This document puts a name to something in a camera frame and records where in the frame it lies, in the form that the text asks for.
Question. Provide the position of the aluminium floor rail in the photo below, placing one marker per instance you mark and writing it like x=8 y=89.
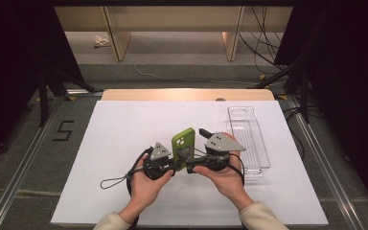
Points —
x=341 y=198
x=16 y=182

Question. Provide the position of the dark curtain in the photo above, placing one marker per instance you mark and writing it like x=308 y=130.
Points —
x=12 y=64
x=348 y=80

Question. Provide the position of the person's left hand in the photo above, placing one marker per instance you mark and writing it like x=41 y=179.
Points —
x=145 y=191

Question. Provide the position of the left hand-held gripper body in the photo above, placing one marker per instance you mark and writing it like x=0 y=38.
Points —
x=160 y=152

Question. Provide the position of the beige wooden shelf unit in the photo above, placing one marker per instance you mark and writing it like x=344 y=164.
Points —
x=172 y=19

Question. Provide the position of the white table mat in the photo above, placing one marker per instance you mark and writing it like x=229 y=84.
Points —
x=115 y=143

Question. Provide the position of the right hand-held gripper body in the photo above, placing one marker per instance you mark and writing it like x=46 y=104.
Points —
x=222 y=143

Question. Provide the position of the crumpled white paper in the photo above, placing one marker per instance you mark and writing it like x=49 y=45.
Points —
x=101 y=41

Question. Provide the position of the yellow tape piece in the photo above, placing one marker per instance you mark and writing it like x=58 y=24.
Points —
x=281 y=96
x=262 y=77
x=71 y=98

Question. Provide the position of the black metal stand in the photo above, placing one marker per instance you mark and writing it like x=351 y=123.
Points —
x=43 y=96
x=305 y=92

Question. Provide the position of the green cartoon phone case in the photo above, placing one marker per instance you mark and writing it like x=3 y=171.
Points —
x=185 y=139

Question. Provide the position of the wooden table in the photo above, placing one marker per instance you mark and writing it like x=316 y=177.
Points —
x=172 y=94

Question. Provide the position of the dark table grommet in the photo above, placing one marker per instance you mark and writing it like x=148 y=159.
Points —
x=220 y=99

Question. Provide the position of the clear plastic tray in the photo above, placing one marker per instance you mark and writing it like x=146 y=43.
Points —
x=246 y=127

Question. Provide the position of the person's right hand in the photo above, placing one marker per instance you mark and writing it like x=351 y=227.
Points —
x=228 y=182

